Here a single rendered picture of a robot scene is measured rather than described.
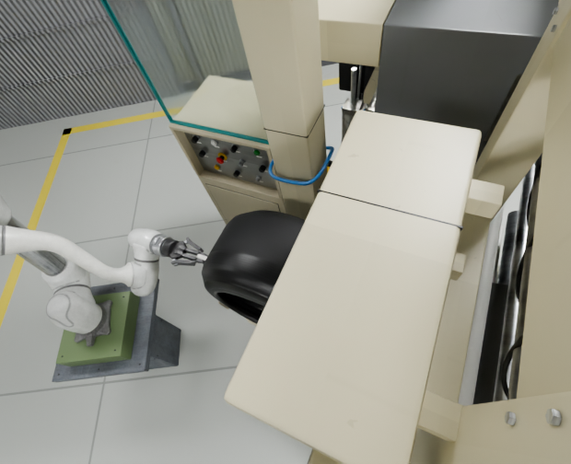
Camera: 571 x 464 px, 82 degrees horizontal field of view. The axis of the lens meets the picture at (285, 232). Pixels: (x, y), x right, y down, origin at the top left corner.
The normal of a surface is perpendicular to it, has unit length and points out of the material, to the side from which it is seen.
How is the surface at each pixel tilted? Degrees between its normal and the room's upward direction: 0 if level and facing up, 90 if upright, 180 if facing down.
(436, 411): 0
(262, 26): 90
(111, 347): 2
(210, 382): 0
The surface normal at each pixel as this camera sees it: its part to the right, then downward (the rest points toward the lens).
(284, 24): -0.40, 0.82
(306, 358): -0.15, -0.50
